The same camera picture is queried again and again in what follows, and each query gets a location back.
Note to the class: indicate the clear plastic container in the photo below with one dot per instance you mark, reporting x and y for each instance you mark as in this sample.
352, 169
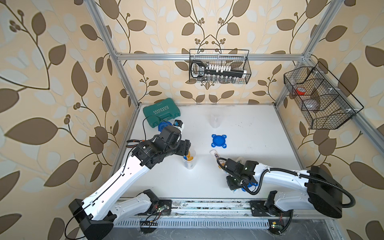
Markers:
216, 120
190, 165

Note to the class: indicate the black wire basket back wall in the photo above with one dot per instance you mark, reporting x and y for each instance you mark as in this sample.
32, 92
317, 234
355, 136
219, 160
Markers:
238, 59

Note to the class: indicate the black wire basket wall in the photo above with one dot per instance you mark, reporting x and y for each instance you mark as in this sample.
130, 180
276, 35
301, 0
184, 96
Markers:
329, 101
238, 59

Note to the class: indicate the green plastic tool case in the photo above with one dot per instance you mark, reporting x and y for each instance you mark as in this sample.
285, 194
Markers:
162, 111

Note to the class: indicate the orange black side cutters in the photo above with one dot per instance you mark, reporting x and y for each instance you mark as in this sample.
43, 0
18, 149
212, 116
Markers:
132, 143

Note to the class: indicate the white bottle gold cap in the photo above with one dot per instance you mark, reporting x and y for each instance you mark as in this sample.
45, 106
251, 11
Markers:
189, 157

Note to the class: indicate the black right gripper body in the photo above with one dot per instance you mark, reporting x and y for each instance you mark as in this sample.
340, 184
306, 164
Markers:
233, 182

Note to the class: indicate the red tape roll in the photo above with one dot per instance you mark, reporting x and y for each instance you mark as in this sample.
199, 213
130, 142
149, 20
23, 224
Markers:
300, 91

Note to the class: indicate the aluminium frame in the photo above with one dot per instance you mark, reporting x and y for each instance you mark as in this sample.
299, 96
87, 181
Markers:
347, 36

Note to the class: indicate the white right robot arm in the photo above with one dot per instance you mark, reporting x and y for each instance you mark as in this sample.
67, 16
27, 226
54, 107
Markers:
312, 189

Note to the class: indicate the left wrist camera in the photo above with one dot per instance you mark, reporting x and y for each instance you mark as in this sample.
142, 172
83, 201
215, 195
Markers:
171, 134

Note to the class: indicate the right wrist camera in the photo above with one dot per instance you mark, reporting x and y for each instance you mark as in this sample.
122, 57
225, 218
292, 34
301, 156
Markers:
233, 167

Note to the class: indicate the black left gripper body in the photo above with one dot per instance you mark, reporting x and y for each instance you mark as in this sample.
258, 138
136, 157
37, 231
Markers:
181, 148

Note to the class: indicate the white bottle purple label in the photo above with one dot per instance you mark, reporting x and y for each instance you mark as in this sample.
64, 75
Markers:
217, 157

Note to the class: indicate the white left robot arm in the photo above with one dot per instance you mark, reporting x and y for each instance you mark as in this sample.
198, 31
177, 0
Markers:
98, 213

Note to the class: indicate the black wire basket right wall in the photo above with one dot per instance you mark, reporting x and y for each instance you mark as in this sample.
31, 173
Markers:
329, 101

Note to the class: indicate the black socket wrench set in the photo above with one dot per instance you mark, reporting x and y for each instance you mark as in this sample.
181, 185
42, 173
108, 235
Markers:
198, 69

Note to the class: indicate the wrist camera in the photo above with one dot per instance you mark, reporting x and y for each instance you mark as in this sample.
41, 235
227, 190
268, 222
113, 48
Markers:
233, 167
171, 134

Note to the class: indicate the blue lid front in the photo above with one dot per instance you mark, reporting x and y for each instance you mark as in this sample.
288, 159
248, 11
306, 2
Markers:
252, 186

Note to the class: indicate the blue lid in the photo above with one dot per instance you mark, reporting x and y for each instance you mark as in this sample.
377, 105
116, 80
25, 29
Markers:
252, 186
162, 125
219, 141

